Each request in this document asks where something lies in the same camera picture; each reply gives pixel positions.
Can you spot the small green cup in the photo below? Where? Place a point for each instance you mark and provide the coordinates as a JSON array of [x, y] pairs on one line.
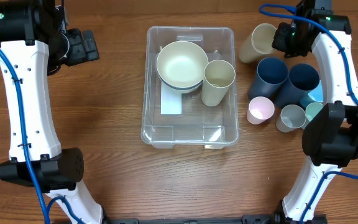
[[311, 111]]

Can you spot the small grey cup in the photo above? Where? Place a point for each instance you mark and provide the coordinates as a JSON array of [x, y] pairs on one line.
[[291, 118]]

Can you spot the dark blue bowl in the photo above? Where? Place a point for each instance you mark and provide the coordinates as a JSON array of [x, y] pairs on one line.
[[181, 88]]

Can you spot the clear plastic storage bin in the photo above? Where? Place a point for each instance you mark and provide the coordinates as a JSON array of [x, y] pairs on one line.
[[198, 124]]

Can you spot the small pink cup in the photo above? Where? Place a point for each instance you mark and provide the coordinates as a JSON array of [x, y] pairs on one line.
[[260, 109]]

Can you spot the dark blue tall cup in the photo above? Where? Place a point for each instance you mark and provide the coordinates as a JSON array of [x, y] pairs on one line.
[[271, 73], [302, 78]]

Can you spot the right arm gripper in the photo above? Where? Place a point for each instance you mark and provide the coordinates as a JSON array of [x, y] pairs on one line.
[[280, 36]]

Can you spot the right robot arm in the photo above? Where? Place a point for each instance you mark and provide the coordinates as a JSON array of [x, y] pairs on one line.
[[330, 140]]

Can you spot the cream tall cup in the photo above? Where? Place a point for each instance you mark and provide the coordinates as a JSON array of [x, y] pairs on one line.
[[258, 44], [219, 75]]

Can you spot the white label in bin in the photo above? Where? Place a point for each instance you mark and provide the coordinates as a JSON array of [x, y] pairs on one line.
[[170, 101]]

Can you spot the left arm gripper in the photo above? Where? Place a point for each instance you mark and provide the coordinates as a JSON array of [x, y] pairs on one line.
[[82, 53]]

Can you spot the small light blue cup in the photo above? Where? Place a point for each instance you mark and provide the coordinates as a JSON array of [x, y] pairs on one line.
[[314, 96]]

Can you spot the large cream bowl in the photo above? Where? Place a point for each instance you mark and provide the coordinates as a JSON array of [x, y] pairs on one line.
[[182, 63]]

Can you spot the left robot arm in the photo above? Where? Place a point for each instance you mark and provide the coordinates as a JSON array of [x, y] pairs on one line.
[[35, 42]]

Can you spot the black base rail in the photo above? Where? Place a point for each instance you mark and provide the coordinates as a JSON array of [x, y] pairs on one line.
[[197, 220]]

